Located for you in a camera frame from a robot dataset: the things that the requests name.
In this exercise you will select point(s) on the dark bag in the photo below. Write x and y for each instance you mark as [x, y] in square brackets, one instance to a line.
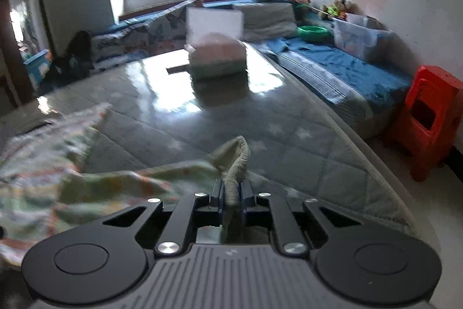
[74, 55]

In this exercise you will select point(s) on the wooden door frame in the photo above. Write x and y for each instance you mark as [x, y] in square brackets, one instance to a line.
[18, 26]

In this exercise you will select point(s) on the blue cardboard box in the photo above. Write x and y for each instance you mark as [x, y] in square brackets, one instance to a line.
[36, 68]

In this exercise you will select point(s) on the folded grey quilt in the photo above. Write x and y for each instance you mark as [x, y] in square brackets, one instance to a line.
[266, 21]

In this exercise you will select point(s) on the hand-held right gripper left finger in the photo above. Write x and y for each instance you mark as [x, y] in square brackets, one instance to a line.
[218, 194]

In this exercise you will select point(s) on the green plastic basin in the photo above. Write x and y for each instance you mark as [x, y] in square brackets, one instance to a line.
[313, 33]

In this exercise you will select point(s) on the red plastic stool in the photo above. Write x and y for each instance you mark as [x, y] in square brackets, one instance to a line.
[425, 120]

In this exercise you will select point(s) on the patterned green garment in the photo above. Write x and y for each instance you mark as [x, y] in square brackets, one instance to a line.
[108, 167]

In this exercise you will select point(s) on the clear plastic storage box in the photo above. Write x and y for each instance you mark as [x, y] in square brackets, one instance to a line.
[358, 37]

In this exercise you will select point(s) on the grey quilted mattress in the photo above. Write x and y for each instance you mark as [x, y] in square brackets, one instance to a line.
[202, 120]

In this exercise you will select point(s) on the white paper sheet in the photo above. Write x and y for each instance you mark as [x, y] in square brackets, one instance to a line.
[214, 25]

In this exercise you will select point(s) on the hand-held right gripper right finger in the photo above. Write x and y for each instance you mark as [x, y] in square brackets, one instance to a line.
[246, 194]

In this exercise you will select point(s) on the blue sheeted bed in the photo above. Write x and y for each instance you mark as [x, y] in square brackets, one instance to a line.
[336, 77]

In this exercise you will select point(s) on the butterfly print quilt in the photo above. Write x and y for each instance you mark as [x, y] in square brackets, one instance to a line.
[144, 34]

